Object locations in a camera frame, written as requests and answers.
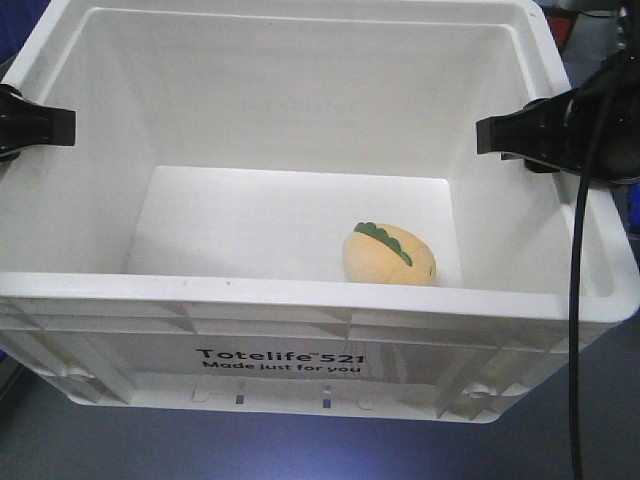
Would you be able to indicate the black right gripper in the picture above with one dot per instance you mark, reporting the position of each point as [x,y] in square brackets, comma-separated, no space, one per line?
[593,130]

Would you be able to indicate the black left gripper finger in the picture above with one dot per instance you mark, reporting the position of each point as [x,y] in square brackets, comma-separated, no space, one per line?
[25,124]

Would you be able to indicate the yellow plush ball green crest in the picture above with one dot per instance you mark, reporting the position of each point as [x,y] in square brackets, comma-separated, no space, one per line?
[380,253]

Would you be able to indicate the white plastic tote box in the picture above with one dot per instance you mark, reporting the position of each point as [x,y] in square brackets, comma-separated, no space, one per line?
[186,252]

